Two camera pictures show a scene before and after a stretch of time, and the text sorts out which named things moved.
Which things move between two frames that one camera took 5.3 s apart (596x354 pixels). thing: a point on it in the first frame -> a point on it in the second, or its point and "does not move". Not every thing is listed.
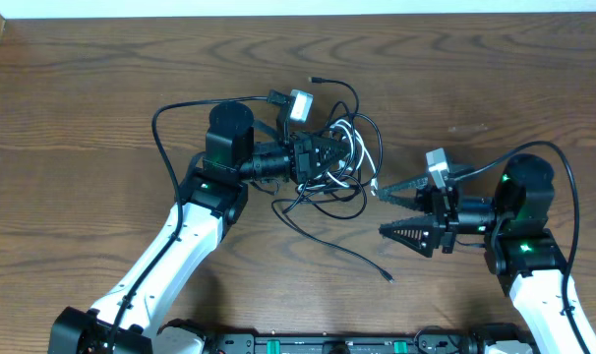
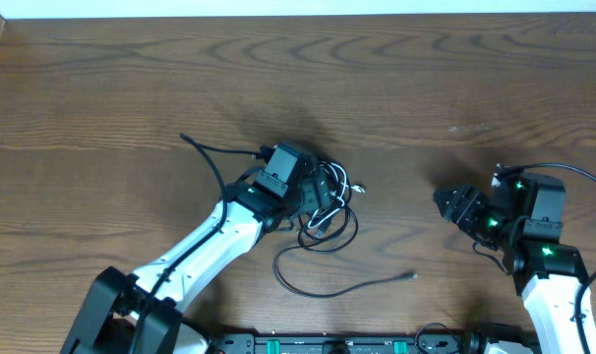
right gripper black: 439,216 -> 461,205
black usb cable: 313,237 -> 327,228
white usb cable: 363,145 -> 341,206
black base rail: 192,337 does not move
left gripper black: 301,160 -> 320,186
